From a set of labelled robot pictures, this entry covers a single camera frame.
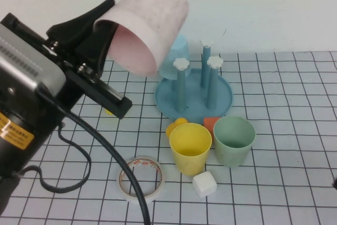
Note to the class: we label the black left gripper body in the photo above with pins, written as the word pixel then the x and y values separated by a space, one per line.
pixel 79 82

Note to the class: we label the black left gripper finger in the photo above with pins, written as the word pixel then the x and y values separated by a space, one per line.
pixel 76 30
pixel 97 48

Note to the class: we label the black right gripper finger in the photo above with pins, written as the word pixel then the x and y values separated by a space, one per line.
pixel 335 180

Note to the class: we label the pink plastic cup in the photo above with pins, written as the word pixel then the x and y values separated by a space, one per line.
pixel 152 11

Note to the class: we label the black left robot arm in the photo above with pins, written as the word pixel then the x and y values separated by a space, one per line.
pixel 39 119

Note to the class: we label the light blue plastic cup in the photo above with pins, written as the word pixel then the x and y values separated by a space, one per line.
pixel 182 51

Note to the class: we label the green plastic cup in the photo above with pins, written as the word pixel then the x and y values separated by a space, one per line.
pixel 231 156

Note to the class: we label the blue cup stand with pegs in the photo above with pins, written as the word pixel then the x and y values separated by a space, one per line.
pixel 194 103

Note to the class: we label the yellow plastic cup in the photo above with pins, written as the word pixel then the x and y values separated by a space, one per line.
pixel 189 161

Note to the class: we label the yellow foam cube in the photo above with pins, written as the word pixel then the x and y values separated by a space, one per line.
pixel 108 111

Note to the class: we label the white grid tablecloth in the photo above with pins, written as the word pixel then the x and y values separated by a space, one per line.
pixel 276 130

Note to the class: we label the small orange-yellow toy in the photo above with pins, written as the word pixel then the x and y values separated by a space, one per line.
pixel 179 122

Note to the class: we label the white tape roll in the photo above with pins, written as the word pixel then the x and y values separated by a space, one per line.
pixel 161 183

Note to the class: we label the white foam cube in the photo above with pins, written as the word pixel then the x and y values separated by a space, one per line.
pixel 204 184

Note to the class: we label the orange foam cube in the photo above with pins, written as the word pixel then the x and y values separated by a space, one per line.
pixel 209 123

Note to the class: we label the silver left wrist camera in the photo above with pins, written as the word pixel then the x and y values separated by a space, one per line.
pixel 21 51

